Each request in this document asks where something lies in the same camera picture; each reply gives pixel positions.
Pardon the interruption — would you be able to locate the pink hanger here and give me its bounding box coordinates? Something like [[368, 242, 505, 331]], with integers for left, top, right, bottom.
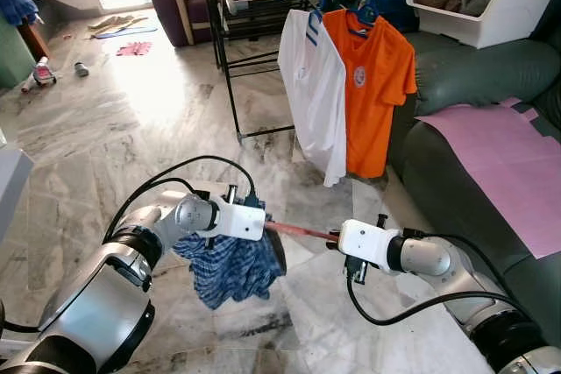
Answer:
[[265, 221, 341, 243]]

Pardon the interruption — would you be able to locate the blue plaid garment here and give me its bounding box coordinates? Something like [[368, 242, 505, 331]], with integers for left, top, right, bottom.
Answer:
[[171, 199, 288, 311]]

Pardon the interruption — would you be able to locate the blue hanger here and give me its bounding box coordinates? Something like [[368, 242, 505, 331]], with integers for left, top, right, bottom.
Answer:
[[346, 0, 382, 38], [305, 0, 332, 46]]

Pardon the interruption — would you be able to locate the black drying rack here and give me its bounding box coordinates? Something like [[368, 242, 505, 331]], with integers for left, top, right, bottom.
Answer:
[[197, 0, 422, 143]]

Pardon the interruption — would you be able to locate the pink rag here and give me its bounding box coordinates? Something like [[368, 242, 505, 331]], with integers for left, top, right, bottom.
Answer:
[[116, 40, 153, 57]]

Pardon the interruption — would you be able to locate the orange shirt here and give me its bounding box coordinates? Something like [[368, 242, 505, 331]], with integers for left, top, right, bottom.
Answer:
[[321, 8, 419, 180]]

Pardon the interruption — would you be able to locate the pink sheet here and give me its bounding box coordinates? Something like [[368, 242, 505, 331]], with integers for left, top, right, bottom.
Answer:
[[416, 98, 561, 259]]

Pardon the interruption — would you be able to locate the purple sofa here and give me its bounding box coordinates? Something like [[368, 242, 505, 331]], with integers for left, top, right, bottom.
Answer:
[[146, 0, 220, 48]]

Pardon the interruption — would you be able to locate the dark green sofa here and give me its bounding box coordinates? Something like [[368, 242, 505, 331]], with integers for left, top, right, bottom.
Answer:
[[386, 0, 561, 322]]

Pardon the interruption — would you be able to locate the flat beige cloth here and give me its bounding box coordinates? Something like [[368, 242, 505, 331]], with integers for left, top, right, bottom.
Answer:
[[86, 13, 150, 33]]

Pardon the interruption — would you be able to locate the pink white toy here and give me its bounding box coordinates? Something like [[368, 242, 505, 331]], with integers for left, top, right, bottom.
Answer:
[[19, 56, 58, 95]]

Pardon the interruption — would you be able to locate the green bin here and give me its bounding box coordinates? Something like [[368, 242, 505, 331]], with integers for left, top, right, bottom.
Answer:
[[0, 15, 38, 90]]

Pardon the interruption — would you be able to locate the blue hanging cloth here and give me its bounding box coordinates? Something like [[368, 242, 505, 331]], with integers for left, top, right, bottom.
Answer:
[[0, 0, 40, 29]]

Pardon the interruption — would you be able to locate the large white storage bin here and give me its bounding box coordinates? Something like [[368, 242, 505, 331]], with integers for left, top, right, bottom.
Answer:
[[408, 0, 561, 49]]

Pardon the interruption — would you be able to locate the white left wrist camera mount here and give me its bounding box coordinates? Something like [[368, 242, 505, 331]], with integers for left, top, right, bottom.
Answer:
[[208, 199, 268, 242]]

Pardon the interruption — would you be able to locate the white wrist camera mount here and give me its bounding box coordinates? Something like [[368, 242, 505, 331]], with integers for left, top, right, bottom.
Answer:
[[208, 199, 268, 242], [337, 219, 406, 272]]

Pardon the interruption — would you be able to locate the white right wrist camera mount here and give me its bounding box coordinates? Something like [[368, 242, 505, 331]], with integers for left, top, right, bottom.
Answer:
[[337, 219, 406, 272]]

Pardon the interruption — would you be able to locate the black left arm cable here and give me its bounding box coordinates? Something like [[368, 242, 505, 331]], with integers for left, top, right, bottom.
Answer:
[[103, 155, 259, 243]]

